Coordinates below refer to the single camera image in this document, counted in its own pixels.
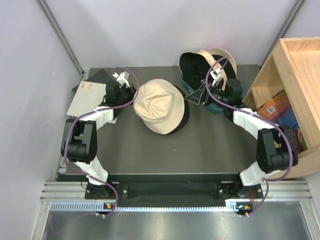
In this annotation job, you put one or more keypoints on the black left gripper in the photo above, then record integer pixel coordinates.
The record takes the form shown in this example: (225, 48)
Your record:
(132, 90)

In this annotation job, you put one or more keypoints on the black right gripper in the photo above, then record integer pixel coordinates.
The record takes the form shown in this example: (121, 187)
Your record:
(195, 98)

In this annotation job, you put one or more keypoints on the black bucket hat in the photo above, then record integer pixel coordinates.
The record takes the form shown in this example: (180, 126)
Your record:
(176, 102)

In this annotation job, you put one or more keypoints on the beige black reversible hat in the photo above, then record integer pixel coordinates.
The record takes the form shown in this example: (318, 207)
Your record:
(194, 67)

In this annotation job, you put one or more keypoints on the cream bucket hat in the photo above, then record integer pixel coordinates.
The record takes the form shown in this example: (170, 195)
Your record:
(153, 104)

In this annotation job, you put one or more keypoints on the tan black hat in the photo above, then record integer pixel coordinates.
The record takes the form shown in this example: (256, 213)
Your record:
(229, 69)

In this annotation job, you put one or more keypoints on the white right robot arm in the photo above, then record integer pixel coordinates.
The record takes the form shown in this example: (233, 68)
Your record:
(275, 148)

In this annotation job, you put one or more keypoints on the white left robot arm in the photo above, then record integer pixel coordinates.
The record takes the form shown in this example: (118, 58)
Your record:
(80, 142)

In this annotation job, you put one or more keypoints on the teal plastic bin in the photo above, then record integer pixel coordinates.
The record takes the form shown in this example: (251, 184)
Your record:
(215, 108)

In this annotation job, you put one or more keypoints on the dark grey foam pad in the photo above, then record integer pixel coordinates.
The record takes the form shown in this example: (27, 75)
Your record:
(100, 77)

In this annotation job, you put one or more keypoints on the white calibration board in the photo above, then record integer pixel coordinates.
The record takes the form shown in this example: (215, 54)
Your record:
(88, 97)

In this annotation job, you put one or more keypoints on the wooden shelf box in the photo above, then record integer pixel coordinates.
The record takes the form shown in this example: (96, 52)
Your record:
(294, 66)

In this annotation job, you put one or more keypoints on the purple treehouse book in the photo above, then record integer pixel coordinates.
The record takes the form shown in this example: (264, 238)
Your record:
(300, 141)

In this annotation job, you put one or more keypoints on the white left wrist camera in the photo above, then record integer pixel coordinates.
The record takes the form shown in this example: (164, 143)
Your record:
(122, 78)

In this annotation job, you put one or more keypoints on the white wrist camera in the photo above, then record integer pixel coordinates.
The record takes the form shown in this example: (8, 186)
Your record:
(122, 78)
(217, 76)

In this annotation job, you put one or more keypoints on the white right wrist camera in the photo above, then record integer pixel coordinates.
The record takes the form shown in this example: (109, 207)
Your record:
(217, 76)

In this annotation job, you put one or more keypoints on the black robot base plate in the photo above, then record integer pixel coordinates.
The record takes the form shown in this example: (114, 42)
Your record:
(173, 190)

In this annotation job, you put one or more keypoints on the aluminium frame rail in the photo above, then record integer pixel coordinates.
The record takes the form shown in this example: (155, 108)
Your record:
(69, 196)

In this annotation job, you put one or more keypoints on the aluminium corner post left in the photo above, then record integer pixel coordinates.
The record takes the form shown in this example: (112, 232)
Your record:
(60, 35)

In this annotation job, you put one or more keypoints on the aluminium corner post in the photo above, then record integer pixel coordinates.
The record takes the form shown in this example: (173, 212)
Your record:
(298, 5)
(60, 35)

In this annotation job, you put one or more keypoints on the aluminium corner post right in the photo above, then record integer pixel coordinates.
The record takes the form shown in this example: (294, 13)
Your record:
(298, 5)

